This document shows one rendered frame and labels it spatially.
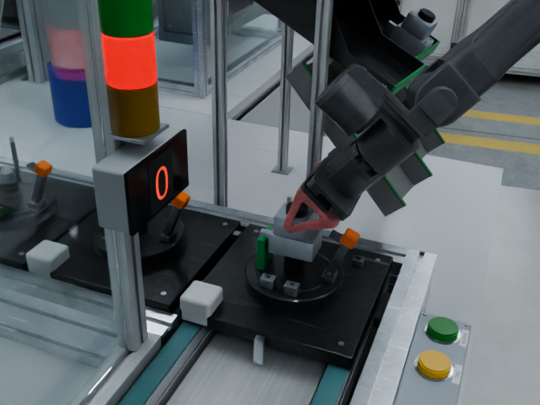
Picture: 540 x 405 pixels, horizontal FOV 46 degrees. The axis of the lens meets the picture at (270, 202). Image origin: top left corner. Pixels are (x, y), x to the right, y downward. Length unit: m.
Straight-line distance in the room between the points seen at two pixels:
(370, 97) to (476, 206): 0.70
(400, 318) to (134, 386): 0.37
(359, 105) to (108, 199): 0.30
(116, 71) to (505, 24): 0.42
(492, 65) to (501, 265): 0.55
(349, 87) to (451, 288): 0.51
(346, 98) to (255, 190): 0.66
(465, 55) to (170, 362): 0.51
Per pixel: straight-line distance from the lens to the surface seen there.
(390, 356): 0.86
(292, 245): 0.87
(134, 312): 0.81
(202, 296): 0.87
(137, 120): 0.65
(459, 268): 1.21
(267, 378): 0.86
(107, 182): 0.65
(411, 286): 0.98
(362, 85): 0.76
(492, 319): 1.11
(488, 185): 1.51
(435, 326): 0.89
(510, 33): 0.78
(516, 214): 1.42
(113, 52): 0.63
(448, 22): 4.90
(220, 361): 0.88
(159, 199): 0.70
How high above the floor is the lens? 1.53
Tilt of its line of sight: 30 degrees down
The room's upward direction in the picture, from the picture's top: 2 degrees clockwise
